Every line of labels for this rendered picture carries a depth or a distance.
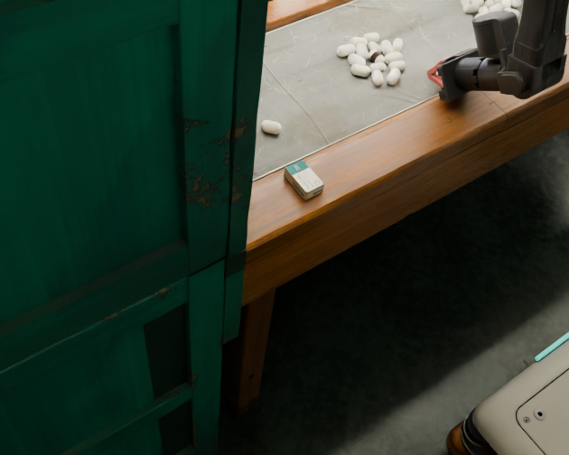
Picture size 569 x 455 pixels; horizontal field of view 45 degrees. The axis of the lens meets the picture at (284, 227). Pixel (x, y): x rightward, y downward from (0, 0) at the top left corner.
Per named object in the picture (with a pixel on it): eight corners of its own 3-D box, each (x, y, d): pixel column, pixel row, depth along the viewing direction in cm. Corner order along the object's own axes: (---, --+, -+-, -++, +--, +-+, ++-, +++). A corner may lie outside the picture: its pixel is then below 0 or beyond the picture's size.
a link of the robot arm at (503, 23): (523, 97, 106) (563, 77, 109) (509, 23, 102) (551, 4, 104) (470, 93, 116) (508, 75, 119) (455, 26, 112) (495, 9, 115)
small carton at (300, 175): (322, 191, 109) (324, 183, 108) (304, 200, 108) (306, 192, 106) (301, 167, 112) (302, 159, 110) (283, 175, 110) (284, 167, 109)
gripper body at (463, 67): (433, 66, 120) (464, 65, 114) (475, 47, 124) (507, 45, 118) (441, 101, 122) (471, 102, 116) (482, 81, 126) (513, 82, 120)
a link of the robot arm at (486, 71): (508, 97, 112) (531, 84, 114) (499, 55, 109) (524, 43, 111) (476, 96, 118) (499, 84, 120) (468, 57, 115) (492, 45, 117)
